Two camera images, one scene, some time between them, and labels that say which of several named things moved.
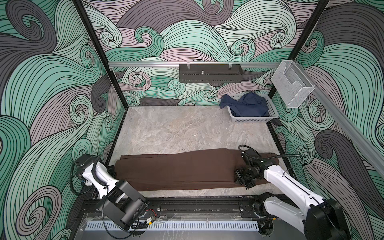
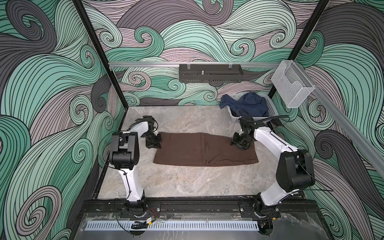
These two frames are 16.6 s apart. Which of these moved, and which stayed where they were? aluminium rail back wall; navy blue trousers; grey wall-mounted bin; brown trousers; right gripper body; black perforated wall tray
Moved: right gripper body; brown trousers
Stayed: grey wall-mounted bin; aluminium rail back wall; navy blue trousers; black perforated wall tray
